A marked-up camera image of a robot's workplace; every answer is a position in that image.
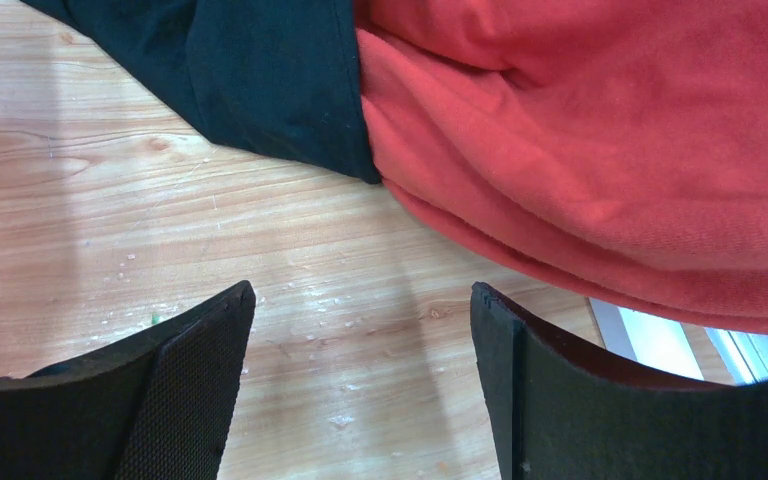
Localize black shirt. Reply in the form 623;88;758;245
31;0;381;184

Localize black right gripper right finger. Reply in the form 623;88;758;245
470;283;768;479

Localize red sweater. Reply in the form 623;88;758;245
355;1;768;334

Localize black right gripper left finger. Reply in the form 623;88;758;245
0;281;256;479

